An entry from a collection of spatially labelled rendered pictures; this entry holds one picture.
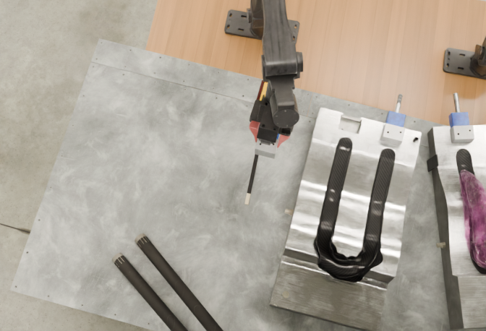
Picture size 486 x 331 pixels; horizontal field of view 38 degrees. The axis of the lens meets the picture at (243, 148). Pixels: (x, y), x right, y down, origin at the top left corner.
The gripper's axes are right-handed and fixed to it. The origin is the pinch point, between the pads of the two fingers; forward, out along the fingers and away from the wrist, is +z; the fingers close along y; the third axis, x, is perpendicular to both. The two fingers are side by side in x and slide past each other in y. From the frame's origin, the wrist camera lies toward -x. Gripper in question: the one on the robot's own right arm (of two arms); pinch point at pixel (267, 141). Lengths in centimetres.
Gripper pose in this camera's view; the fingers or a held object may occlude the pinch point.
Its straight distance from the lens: 166.9
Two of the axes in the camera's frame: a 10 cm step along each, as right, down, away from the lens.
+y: 9.7, 2.5, -0.6
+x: 2.2, -6.9, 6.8
